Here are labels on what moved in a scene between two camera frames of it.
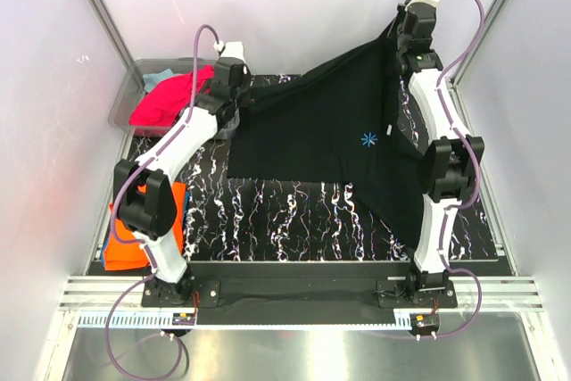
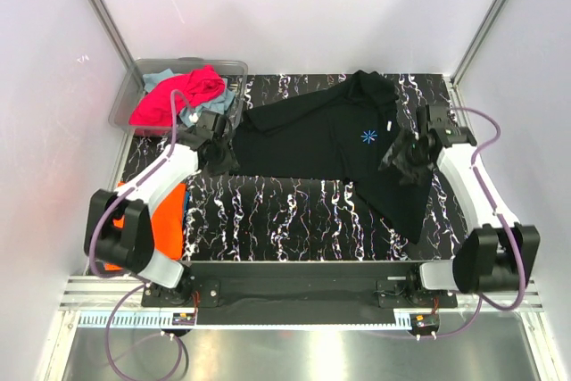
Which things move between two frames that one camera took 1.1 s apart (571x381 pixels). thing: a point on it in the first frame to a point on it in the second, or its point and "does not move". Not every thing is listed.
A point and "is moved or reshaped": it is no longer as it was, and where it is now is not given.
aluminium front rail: [504, 294] does not move
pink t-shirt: [160, 103] does not move
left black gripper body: [242, 96] to [224, 159]
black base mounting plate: [389, 281] does not move
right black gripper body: [401, 37] to [417, 167]
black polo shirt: [340, 120] is moved or reshaped
